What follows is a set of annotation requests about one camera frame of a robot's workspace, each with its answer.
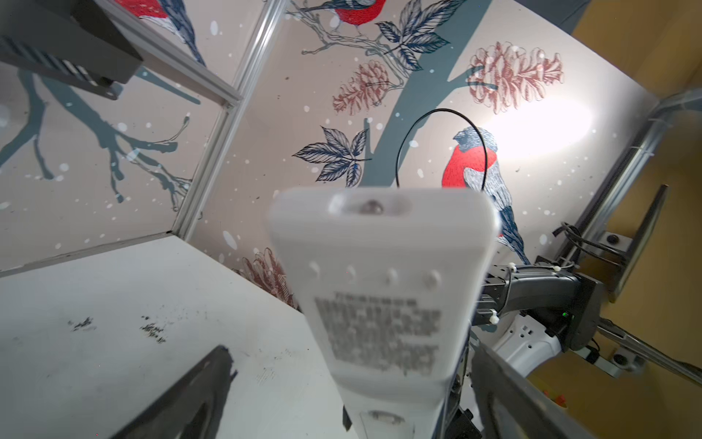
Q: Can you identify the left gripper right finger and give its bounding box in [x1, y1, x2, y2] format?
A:
[471, 345, 593, 438]

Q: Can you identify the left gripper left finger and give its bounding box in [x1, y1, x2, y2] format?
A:
[113, 345, 238, 438]

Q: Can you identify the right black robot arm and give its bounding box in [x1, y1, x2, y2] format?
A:
[473, 264, 605, 377]

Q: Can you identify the right camera black cable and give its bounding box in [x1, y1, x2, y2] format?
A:
[394, 108, 489, 193]

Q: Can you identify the black wall basket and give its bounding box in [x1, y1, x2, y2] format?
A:
[1, 0, 144, 101]

